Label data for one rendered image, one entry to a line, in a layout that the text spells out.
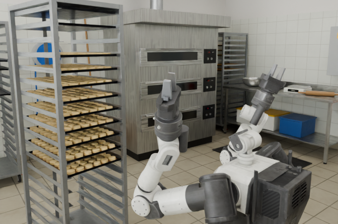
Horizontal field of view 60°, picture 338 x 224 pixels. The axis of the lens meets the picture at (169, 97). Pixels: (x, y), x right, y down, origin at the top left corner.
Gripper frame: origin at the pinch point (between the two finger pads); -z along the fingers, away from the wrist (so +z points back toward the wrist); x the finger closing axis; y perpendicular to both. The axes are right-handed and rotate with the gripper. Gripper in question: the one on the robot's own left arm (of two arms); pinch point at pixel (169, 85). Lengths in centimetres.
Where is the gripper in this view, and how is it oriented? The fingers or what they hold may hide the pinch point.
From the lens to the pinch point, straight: 86.8
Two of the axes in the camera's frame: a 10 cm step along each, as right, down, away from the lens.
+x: 2.7, -5.2, 8.1
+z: -0.2, 8.4, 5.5
